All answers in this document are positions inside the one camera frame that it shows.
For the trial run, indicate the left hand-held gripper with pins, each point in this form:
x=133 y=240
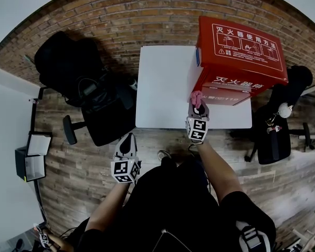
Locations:
x=122 y=170

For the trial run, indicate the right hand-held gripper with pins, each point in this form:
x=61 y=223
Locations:
x=198 y=128

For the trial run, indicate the pink cloth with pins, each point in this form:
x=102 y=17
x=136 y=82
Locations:
x=197 y=97

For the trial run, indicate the red fire extinguisher box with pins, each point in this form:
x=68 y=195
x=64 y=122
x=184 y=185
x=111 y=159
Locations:
x=241 y=64

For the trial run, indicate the person's left forearm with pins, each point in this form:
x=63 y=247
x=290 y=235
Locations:
x=107 y=206

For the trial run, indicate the person's right forearm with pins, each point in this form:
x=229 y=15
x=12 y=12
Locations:
x=220 y=172

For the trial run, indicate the person's left shoe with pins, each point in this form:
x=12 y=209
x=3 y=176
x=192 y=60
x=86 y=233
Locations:
x=164 y=155

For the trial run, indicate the white square platform board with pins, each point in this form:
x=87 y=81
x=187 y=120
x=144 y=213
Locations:
x=162 y=88

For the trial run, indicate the black bag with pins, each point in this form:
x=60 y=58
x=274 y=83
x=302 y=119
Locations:
x=99 y=98

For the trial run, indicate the person's black shirt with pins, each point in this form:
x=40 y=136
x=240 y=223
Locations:
x=173 y=203

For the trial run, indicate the black office chair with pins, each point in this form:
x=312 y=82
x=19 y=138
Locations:
x=65 y=62
x=275 y=146

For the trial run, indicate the white tissue box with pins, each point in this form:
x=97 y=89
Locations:
x=39 y=146

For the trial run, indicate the white plush ball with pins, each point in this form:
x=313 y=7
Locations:
x=285 y=110

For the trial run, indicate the dark storage bin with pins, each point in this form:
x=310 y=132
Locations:
x=22 y=161

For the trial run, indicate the white desk with black frame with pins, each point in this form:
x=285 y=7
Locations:
x=5 y=130

